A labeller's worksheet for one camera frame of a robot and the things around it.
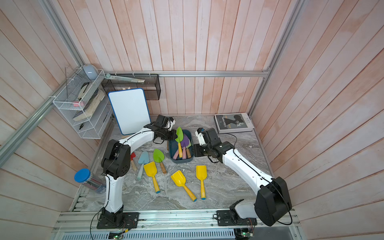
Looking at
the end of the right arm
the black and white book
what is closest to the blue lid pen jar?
the end of the right arm

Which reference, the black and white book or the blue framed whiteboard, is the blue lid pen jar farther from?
the black and white book

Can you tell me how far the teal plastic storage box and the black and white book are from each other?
0.24 meters

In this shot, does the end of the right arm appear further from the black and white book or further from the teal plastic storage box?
the black and white book

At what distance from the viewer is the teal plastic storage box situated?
3.11 ft

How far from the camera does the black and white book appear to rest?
3.60 feet
